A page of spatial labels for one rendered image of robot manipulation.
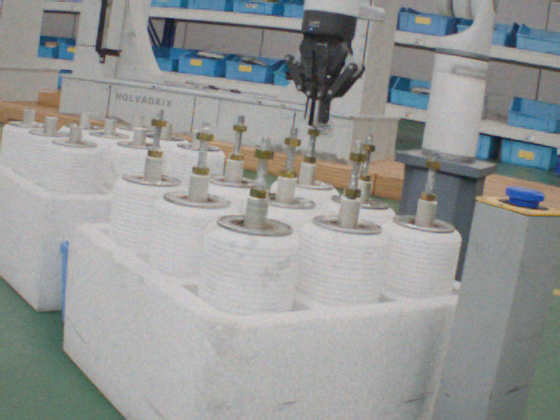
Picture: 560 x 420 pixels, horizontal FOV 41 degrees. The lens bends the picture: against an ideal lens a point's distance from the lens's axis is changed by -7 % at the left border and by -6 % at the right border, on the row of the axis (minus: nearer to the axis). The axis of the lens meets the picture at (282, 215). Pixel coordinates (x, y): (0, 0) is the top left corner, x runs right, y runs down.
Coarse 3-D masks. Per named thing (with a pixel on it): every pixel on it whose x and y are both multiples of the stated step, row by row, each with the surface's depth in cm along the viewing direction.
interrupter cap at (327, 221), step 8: (320, 216) 86; (328, 216) 87; (336, 216) 88; (320, 224) 82; (328, 224) 83; (336, 224) 85; (360, 224) 86; (368, 224) 86; (376, 224) 86; (344, 232) 81; (352, 232) 81; (360, 232) 81; (368, 232) 82; (376, 232) 82
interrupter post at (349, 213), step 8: (344, 200) 83; (352, 200) 83; (360, 200) 84; (344, 208) 83; (352, 208) 83; (360, 208) 84; (344, 216) 84; (352, 216) 83; (344, 224) 84; (352, 224) 84
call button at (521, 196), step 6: (510, 186) 74; (516, 186) 75; (510, 192) 73; (516, 192) 73; (522, 192) 72; (528, 192) 72; (534, 192) 72; (540, 192) 73; (510, 198) 74; (516, 198) 73; (522, 198) 72; (528, 198) 72; (534, 198) 72; (540, 198) 73; (522, 204) 73; (528, 204) 73; (534, 204) 73
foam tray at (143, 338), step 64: (128, 256) 87; (128, 320) 84; (192, 320) 72; (256, 320) 72; (320, 320) 75; (384, 320) 80; (448, 320) 86; (128, 384) 85; (192, 384) 73; (256, 384) 73; (320, 384) 77; (384, 384) 83
